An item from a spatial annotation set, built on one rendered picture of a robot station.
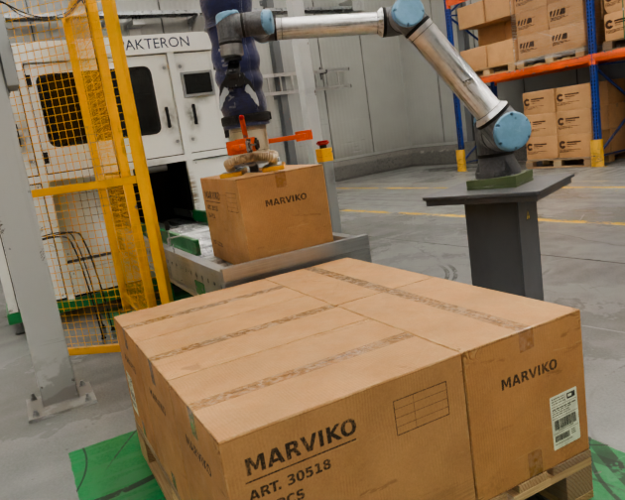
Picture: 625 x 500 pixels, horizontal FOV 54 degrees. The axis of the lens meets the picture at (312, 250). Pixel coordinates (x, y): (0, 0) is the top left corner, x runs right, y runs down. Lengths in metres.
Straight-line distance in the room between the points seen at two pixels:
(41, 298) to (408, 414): 2.06
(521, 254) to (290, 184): 1.01
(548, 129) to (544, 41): 1.33
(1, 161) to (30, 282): 0.55
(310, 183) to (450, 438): 1.45
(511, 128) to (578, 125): 7.66
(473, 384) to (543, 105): 9.16
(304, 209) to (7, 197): 1.32
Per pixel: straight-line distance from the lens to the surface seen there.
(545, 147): 10.55
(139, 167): 3.15
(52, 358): 3.14
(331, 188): 3.28
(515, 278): 2.73
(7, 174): 3.03
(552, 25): 10.34
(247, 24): 2.49
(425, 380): 1.42
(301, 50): 5.83
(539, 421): 1.71
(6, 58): 3.02
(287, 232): 2.62
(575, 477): 1.89
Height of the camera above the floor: 1.09
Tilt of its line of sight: 11 degrees down
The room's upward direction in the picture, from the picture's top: 8 degrees counter-clockwise
